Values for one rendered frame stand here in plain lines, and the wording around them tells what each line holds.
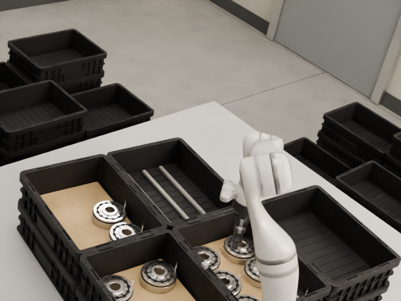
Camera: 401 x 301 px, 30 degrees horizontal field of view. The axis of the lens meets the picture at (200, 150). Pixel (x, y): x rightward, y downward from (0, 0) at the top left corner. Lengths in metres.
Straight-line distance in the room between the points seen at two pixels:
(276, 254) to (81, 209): 0.89
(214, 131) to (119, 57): 2.05
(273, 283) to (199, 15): 4.38
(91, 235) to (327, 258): 0.74
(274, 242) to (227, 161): 1.33
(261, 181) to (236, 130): 1.59
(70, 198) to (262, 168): 0.97
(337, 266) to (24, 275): 0.96
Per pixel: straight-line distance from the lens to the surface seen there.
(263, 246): 1.65
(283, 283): 1.70
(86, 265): 2.04
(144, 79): 4.85
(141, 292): 2.13
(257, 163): 1.58
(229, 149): 3.03
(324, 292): 2.15
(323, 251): 2.45
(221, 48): 5.47
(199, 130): 3.10
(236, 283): 2.18
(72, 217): 2.34
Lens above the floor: 2.33
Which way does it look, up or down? 33 degrees down
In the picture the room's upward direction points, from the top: 13 degrees clockwise
